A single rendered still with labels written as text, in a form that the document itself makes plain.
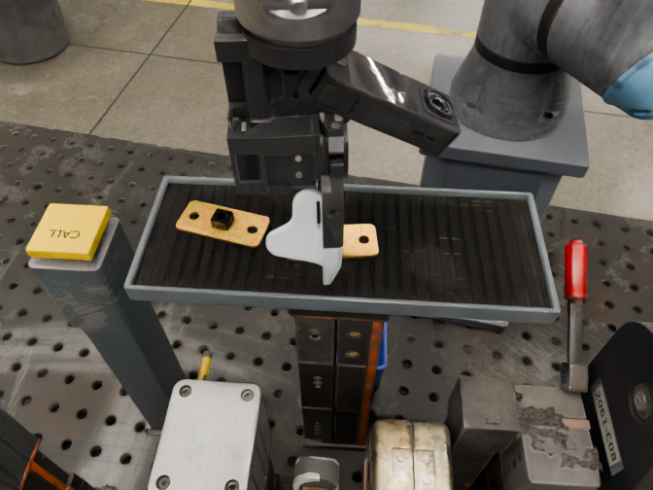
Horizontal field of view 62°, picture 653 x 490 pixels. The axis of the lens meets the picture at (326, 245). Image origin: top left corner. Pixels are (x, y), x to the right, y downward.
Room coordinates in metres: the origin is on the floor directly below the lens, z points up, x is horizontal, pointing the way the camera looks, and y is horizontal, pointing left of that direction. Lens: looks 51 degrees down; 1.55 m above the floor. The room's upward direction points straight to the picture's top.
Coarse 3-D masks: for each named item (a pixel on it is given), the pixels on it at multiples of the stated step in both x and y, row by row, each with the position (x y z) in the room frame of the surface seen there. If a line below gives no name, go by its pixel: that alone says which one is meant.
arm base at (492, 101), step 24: (480, 48) 0.59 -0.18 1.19; (480, 72) 0.57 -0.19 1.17; (504, 72) 0.55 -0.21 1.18; (528, 72) 0.55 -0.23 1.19; (552, 72) 0.55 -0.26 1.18; (456, 96) 0.59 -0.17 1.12; (480, 96) 0.57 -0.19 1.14; (504, 96) 0.54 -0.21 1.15; (528, 96) 0.54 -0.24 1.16; (552, 96) 0.55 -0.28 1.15; (480, 120) 0.54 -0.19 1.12; (504, 120) 0.53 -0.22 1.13; (528, 120) 0.53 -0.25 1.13; (552, 120) 0.54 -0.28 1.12
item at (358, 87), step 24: (336, 72) 0.30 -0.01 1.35; (360, 72) 0.31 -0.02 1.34; (384, 72) 0.33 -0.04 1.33; (312, 96) 0.29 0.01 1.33; (336, 96) 0.29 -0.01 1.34; (360, 96) 0.29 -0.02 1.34; (384, 96) 0.30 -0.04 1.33; (408, 96) 0.31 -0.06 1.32; (432, 96) 0.32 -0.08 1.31; (360, 120) 0.29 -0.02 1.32; (384, 120) 0.29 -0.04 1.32; (408, 120) 0.30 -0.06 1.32; (432, 120) 0.30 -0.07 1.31; (456, 120) 0.31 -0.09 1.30; (432, 144) 0.30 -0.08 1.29
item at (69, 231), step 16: (48, 208) 0.36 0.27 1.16; (64, 208) 0.36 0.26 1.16; (80, 208) 0.36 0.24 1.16; (96, 208) 0.36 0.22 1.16; (48, 224) 0.34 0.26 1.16; (64, 224) 0.34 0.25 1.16; (80, 224) 0.34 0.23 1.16; (96, 224) 0.34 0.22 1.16; (32, 240) 0.32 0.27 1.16; (48, 240) 0.32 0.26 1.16; (64, 240) 0.32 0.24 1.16; (80, 240) 0.32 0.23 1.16; (96, 240) 0.32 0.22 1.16; (32, 256) 0.31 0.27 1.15; (48, 256) 0.30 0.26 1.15; (64, 256) 0.30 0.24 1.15; (80, 256) 0.30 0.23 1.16
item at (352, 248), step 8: (368, 224) 0.33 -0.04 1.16; (344, 232) 0.32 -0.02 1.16; (352, 232) 0.32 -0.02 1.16; (360, 232) 0.32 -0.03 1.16; (368, 232) 0.32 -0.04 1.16; (344, 240) 0.31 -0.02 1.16; (352, 240) 0.31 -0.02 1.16; (376, 240) 0.31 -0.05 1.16; (344, 248) 0.31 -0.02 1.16; (352, 248) 0.31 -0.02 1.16; (360, 248) 0.31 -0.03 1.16; (368, 248) 0.31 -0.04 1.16; (376, 248) 0.31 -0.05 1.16; (344, 256) 0.30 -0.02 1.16; (352, 256) 0.30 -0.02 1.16; (360, 256) 0.30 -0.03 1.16; (368, 256) 0.30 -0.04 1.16
